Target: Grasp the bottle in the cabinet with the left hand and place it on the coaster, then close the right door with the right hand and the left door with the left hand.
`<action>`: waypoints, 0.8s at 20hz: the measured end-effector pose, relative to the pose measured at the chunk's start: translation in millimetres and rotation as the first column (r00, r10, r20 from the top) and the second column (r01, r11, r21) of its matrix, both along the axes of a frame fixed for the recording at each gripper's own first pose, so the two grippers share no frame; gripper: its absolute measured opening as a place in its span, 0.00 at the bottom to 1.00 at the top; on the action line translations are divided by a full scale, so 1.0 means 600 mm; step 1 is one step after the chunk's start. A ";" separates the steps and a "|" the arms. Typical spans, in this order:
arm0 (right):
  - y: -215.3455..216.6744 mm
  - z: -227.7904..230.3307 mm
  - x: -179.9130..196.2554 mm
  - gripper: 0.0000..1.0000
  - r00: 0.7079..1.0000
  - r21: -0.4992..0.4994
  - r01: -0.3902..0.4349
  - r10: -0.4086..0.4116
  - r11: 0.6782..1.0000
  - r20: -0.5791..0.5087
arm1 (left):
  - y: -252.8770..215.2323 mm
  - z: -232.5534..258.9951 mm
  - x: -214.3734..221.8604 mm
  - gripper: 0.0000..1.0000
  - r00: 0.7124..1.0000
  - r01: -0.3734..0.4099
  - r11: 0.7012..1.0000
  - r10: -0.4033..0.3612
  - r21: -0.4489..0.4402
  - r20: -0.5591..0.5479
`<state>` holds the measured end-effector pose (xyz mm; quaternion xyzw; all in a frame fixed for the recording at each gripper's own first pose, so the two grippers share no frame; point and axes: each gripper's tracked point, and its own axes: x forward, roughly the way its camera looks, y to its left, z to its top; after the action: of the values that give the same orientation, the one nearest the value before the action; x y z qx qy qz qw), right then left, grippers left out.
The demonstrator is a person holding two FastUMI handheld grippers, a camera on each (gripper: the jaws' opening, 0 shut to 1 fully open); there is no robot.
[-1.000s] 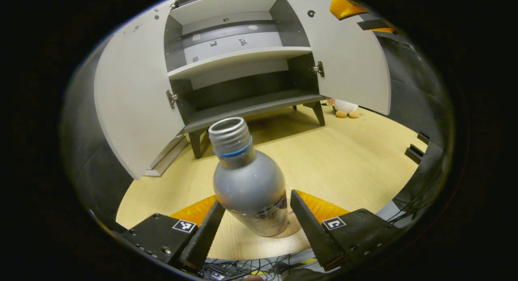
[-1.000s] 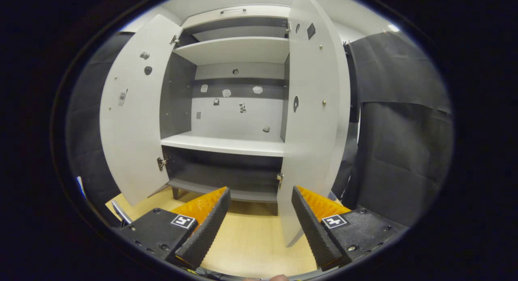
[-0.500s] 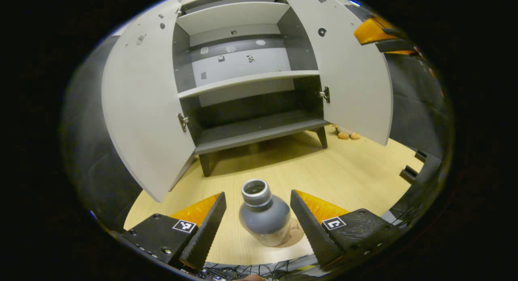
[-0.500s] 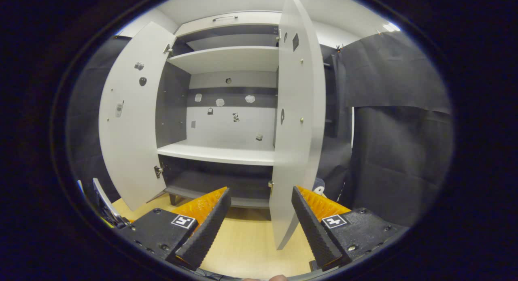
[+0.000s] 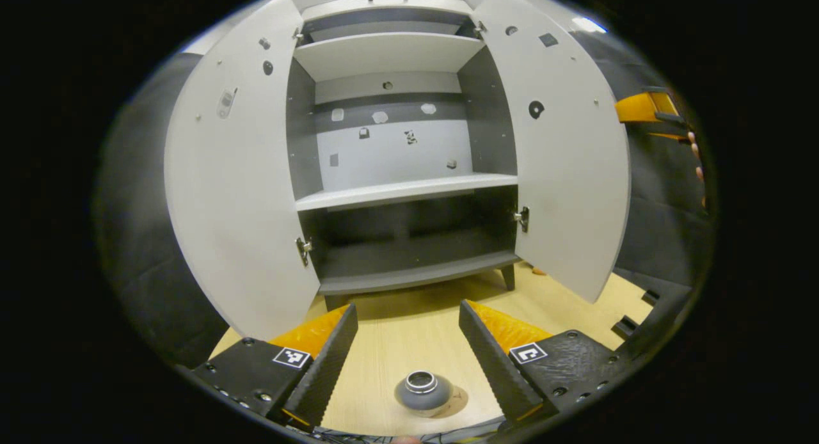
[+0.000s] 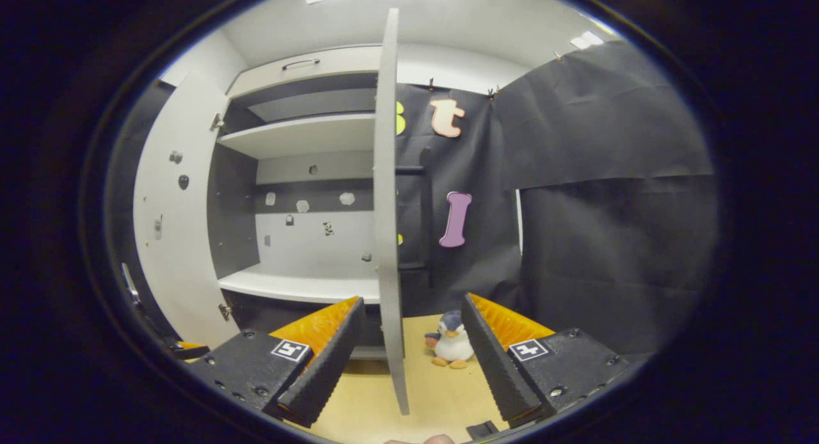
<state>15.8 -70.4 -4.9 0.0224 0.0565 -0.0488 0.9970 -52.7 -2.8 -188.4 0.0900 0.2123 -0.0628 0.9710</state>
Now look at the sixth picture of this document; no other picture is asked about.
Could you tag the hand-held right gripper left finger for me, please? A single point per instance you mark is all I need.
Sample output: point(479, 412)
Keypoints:
point(326, 367)

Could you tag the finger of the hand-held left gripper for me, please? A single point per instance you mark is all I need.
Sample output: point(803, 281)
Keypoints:
point(190, 350)

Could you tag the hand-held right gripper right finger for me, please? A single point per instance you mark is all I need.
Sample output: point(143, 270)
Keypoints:
point(499, 367)

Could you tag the grey cabinet door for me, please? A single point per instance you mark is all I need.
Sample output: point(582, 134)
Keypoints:
point(387, 239)
point(192, 258)

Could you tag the grey cabinet with shelves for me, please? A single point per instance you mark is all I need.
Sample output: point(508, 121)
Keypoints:
point(301, 134)

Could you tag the penguin plush toy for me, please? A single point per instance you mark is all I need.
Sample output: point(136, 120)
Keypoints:
point(453, 345)

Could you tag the black backdrop cloth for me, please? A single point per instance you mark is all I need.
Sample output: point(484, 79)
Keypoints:
point(608, 258)

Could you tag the black metal rack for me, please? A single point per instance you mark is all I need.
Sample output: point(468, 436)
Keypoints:
point(425, 226)

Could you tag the small ceiling light panel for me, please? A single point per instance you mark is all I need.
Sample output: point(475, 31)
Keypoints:
point(585, 39)

